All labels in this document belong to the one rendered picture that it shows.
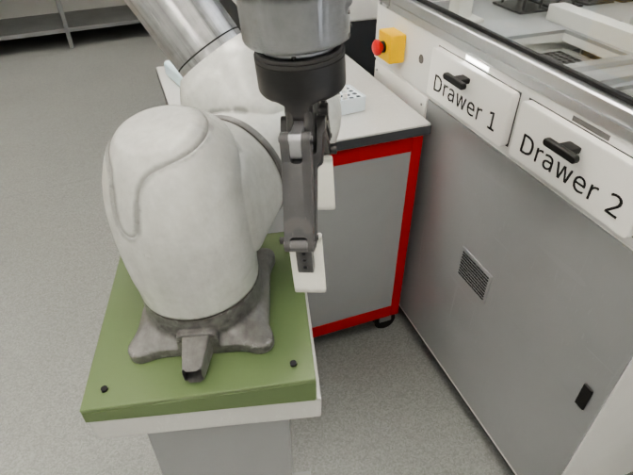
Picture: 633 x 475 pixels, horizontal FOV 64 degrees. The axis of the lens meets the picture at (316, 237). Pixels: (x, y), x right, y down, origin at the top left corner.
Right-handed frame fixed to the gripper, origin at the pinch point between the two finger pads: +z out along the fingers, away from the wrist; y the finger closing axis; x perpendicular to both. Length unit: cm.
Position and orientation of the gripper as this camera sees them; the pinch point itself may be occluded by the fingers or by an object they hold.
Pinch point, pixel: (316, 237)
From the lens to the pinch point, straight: 54.1
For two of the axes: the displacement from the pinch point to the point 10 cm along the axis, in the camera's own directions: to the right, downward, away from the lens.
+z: 0.7, 7.8, 6.3
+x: -9.9, 0.0, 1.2
